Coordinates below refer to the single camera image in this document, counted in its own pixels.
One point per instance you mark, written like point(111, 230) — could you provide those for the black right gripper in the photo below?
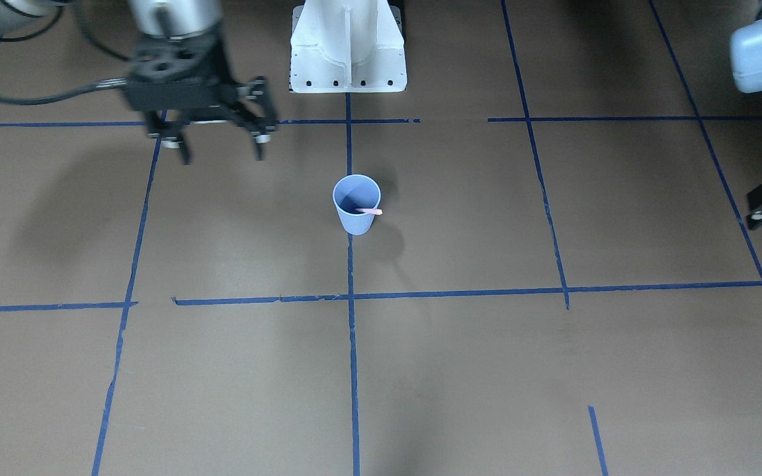
point(247, 104)

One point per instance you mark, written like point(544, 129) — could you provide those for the blue ribbed cup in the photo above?
point(354, 192)

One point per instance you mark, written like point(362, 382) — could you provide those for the pink chopstick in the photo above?
point(370, 211)

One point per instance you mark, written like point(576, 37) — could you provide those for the white pedestal base plate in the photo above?
point(348, 47)

